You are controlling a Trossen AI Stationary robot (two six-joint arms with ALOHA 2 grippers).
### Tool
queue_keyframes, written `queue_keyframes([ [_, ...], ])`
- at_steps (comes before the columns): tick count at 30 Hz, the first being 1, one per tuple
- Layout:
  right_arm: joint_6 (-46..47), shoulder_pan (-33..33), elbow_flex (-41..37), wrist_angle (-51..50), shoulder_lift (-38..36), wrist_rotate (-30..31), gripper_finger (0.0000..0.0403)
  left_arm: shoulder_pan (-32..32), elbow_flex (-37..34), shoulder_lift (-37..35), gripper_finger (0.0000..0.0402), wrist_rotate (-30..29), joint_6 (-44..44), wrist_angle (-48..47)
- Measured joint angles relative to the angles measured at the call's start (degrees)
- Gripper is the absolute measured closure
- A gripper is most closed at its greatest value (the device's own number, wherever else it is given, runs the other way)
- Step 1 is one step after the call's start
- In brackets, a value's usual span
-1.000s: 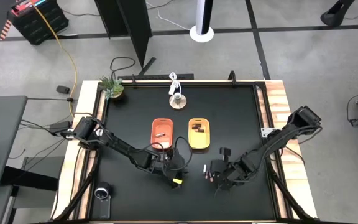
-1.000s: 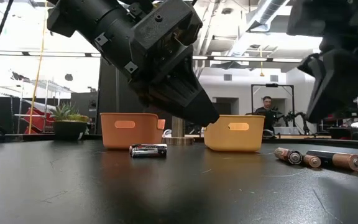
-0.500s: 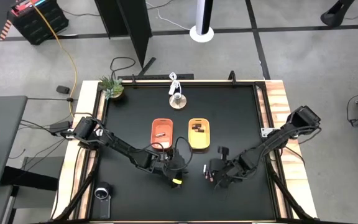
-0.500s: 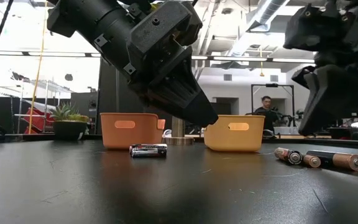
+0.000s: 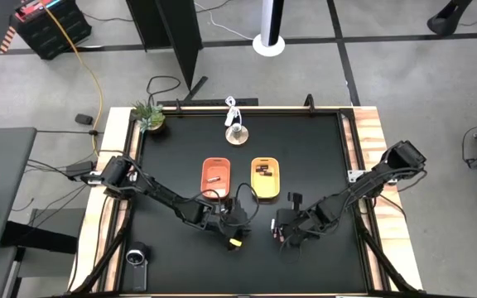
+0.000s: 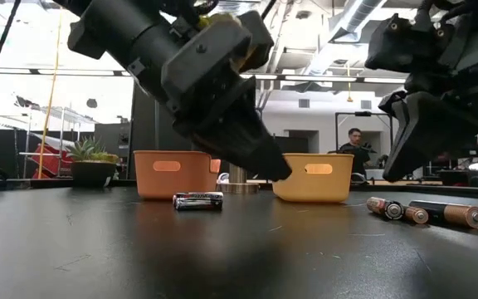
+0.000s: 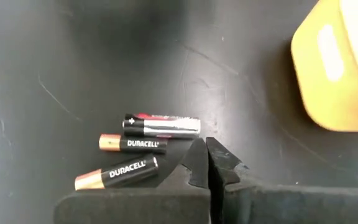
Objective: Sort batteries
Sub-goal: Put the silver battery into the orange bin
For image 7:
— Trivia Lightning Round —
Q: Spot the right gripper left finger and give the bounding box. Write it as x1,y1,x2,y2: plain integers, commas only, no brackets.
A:
53,138,211,224

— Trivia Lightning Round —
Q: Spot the silver Energizer battery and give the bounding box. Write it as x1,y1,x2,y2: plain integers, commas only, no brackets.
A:
122,113,202,139

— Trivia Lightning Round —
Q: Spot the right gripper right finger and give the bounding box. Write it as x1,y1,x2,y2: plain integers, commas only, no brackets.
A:
205,136,358,224

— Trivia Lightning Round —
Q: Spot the yellow plastic bin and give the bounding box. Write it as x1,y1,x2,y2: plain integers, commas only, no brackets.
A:
290,0,358,133

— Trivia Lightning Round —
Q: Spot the black copper Duracell battery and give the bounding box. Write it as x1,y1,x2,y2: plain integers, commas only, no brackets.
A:
98,133,168,155
73,153,160,192

